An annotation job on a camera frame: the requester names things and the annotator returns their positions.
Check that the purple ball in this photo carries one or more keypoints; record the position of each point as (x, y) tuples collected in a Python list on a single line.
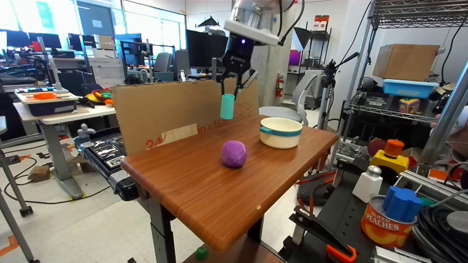
[(234, 153)]

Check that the black computer monitor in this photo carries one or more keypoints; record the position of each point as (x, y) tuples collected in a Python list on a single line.
[(204, 46)]

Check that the cardboard box on shelf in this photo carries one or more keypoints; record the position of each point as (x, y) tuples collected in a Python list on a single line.
[(406, 61)]

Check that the orange clamp handle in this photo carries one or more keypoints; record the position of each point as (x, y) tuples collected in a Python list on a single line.
[(350, 255)]

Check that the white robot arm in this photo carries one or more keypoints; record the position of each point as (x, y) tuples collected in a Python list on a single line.
[(253, 22)]

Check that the white salt shaker bottle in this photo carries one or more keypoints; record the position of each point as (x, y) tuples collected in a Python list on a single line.
[(369, 184)]

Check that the black camera on tripod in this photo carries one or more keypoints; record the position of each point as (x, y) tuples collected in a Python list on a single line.
[(328, 83)]

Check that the blue cup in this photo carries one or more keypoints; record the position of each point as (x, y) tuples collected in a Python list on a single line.
[(227, 106)]

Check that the blue plastic gear block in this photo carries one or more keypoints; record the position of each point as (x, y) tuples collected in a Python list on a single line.
[(401, 204)]

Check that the black bin with orange lid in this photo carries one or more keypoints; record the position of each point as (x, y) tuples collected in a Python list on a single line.
[(46, 101)]

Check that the grey office chair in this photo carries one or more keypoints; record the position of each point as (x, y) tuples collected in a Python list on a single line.
[(297, 112)]

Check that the red fire extinguisher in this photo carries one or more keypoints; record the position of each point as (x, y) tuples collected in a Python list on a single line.
[(280, 84)]

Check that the blue plastic tray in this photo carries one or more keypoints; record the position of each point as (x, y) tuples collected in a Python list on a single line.
[(408, 87)]

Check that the cardboard sheet backdrop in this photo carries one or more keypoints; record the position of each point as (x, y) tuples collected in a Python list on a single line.
[(153, 114)]

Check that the yellow block with orange cap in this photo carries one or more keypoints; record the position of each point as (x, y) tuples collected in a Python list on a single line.
[(391, 156)]

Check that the colourful cube on shelf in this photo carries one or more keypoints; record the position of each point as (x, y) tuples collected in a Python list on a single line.
[(410, 105)]

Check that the white bowl with teal stripe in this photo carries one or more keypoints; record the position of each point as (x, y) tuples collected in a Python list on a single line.
[(280, 133)]

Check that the peaches can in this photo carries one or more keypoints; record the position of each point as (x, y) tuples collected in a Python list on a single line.
[(384, 229)]

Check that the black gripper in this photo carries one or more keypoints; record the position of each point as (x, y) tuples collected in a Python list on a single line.
[(237, 60)]

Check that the green ball under table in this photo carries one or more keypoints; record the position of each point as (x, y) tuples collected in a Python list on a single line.
[(202, 253)]

